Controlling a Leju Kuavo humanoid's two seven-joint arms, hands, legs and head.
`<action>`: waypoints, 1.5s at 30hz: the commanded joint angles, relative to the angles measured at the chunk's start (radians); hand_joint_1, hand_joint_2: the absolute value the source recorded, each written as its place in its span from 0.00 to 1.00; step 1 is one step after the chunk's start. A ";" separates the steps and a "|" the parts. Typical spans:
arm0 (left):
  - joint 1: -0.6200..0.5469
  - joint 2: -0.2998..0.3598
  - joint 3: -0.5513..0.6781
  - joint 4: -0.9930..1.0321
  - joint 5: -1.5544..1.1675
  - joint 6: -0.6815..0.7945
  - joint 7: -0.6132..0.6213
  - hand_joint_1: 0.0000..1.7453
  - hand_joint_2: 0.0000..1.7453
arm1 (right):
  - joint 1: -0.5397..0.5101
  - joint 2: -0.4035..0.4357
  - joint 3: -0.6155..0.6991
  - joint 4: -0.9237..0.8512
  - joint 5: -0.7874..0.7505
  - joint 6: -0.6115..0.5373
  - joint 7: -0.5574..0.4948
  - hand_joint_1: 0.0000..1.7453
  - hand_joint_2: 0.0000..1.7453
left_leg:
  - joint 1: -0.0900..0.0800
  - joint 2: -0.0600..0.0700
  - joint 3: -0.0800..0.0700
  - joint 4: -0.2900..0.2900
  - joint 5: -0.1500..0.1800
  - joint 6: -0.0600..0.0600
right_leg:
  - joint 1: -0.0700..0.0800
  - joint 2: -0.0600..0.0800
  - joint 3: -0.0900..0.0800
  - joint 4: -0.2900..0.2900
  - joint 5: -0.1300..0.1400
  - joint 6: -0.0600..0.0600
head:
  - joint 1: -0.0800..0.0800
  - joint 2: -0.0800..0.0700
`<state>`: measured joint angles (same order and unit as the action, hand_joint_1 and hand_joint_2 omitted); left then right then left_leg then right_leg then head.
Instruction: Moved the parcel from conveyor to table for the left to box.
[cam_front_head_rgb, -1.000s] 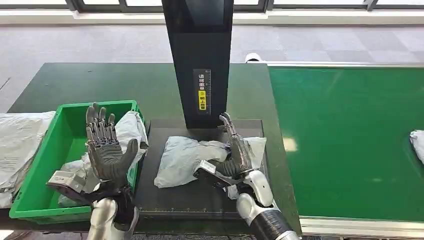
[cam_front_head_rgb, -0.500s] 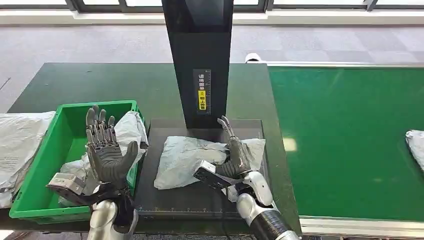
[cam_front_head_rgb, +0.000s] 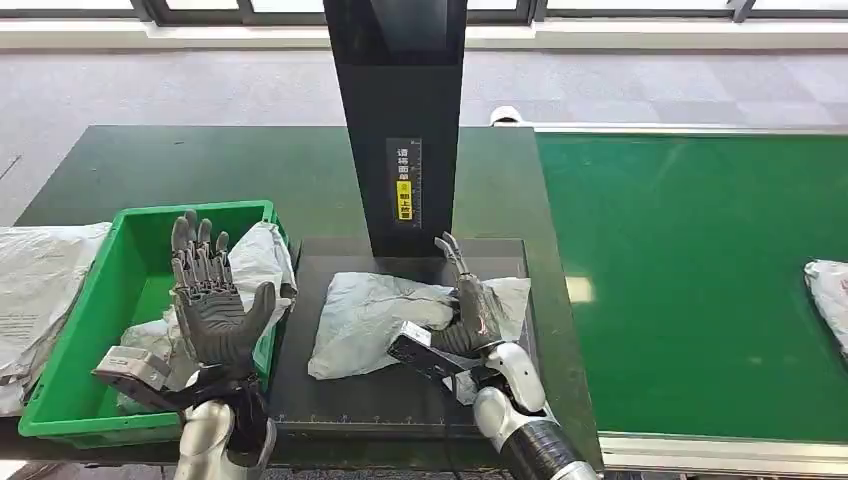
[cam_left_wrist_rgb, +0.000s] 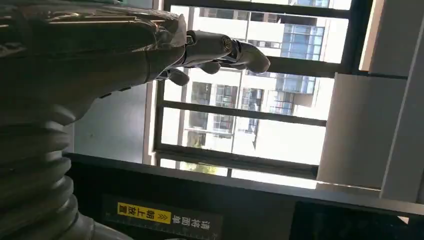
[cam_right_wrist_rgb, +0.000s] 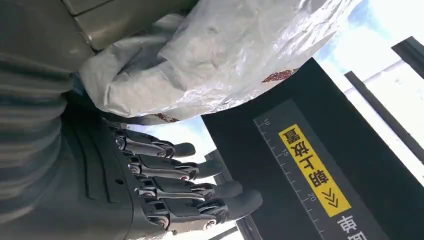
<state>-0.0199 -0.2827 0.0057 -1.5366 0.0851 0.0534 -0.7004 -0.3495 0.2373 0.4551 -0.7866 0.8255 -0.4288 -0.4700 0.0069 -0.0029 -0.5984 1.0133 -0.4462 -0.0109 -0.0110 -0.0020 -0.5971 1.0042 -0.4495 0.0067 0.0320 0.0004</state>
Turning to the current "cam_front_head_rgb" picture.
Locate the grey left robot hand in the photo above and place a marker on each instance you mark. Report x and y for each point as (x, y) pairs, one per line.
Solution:
(215, 324)

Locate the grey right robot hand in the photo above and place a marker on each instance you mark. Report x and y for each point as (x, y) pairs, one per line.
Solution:
(477, 318)

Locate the grey plastic parcel bag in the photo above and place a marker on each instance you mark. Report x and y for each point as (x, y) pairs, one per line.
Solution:
(831, 298)
(40, 291)
(262, 258)
(371, 318)

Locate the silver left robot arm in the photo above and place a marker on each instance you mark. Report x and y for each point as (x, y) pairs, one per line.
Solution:
(205, 430)

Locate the black and yellow label sticker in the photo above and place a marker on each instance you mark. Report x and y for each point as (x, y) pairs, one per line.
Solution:
(404, 199)

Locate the green plastic crate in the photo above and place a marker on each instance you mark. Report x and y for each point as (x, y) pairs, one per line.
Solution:
(73, 371)

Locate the white round roller cap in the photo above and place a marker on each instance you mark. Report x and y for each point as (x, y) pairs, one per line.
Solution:
(507, 116)

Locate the green conveyor belt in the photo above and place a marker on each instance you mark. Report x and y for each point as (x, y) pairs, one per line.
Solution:
(696, 265)

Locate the black scanner column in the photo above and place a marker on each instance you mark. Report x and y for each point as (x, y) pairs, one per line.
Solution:
(397, 99)

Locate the white window sill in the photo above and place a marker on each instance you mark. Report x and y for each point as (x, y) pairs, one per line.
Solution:
(596, 36)

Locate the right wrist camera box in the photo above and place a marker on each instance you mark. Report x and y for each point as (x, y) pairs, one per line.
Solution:
(417, 351)

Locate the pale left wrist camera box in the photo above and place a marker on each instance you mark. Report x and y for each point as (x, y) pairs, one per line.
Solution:
(129, 364)

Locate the black window frame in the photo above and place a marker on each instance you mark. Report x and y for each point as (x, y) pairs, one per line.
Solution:
(149, 10)

